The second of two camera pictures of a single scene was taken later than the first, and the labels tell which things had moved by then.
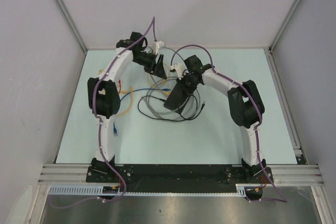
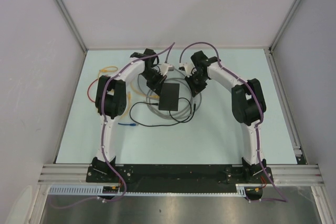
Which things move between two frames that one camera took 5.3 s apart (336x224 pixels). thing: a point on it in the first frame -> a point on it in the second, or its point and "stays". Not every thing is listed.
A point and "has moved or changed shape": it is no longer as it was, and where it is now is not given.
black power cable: x=165 y=119 -> x=142 y=124
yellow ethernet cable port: x=166 y=93 has moved or changed shape
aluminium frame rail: x=282 y=174 stays
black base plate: x=178 y=178 stays
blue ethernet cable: x=114 y=130 has moved or changed shape
